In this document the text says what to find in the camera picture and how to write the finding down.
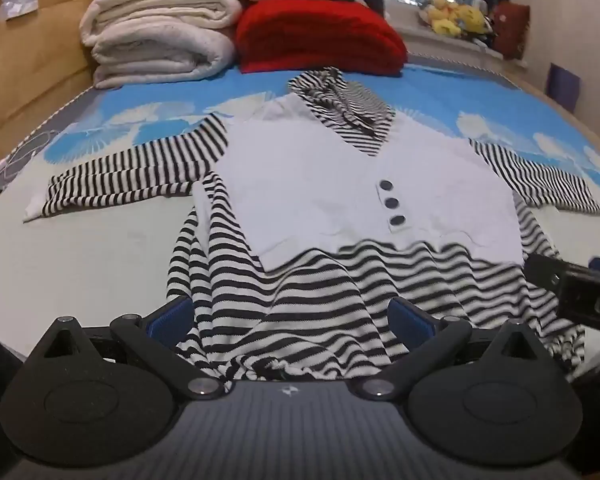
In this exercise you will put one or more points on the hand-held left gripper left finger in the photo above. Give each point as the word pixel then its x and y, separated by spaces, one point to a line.
pixel 170 320

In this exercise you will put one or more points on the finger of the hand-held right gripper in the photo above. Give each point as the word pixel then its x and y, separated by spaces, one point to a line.
pixel 542 269

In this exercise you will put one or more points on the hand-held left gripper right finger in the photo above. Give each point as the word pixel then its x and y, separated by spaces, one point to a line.
pixel 411 322

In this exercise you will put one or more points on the black white striped hooded top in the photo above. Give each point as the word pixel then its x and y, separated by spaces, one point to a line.
pixel 305 180

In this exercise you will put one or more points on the purple box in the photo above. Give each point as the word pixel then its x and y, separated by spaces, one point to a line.
pixel 564 87

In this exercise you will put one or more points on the yellow plush toys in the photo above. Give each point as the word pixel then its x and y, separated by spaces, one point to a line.
pixel 452 16

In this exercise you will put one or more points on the cream folded blanket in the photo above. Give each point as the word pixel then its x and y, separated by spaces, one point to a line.
pixel 155 40

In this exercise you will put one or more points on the wooden bed headboard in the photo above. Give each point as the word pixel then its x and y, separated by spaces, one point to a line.
pixel 25 75

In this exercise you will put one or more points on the red knitted blanket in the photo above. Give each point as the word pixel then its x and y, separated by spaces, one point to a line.
pixel 320 37

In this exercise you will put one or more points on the crumpled clear plastic wrap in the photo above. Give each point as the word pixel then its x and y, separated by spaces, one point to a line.
pixel 15 5

